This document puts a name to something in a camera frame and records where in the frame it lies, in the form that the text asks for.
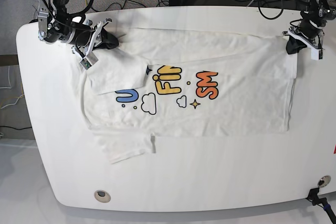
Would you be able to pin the silver table grommet right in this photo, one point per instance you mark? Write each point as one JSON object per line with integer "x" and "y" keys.
{"x": 324, "y": 181}

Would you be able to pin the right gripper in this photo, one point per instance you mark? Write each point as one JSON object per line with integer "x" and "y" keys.
{"x": 84, "y": 38}

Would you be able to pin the black clamp with cable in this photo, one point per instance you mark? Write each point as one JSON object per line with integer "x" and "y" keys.
{"x": 322, "y": 202}

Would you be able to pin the silver table grommet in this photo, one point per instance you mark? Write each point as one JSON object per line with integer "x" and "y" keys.
{"x": 102, "y": 196}
{"x": 324, "y": 181}

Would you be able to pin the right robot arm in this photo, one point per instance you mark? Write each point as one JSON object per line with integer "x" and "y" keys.
{"x": 55, "y": 23}

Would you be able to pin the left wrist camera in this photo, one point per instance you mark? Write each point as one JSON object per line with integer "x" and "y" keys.
{"x": 316, "y": 54}

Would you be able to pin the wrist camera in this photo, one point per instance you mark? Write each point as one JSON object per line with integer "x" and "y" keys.
{"x": 316, "y": 54}
{"x": 88, "y": 61}

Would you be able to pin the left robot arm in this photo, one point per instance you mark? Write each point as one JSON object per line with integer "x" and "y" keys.
{"x": 310, "y": 9}

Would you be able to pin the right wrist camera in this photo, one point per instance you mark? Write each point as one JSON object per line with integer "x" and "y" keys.
{"x": 88, "y": 61}

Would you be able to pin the white printed T-shirt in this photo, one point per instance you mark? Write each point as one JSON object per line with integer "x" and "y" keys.
{"x": 180, "y": 83}

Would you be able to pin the silver table grommet left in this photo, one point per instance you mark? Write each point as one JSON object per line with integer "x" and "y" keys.
{"x": 102, "y": 196}

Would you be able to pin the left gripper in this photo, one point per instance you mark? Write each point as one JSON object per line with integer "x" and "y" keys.
{"x": 304, "y": 33}

